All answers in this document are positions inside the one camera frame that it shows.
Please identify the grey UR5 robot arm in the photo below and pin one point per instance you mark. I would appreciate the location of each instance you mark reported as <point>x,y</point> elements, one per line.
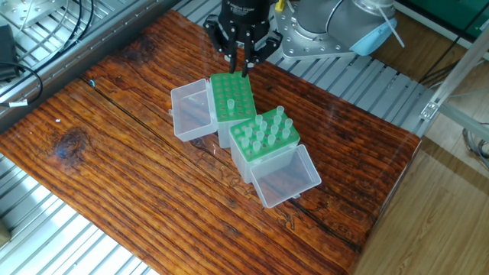
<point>351,23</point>

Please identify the clear green-rack pipette tip box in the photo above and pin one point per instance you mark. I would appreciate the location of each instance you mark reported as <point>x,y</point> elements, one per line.
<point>286,179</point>
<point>191,114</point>

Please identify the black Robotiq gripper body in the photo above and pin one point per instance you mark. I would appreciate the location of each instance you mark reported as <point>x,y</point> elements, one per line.
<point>244,19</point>

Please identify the aluminium frame post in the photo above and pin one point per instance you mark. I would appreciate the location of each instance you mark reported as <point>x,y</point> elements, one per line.
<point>429,108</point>

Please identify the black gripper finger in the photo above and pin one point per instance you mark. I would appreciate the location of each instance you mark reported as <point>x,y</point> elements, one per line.
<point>218,37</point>
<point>264,46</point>

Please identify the black box device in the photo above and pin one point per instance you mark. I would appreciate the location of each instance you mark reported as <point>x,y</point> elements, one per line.
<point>6,50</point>

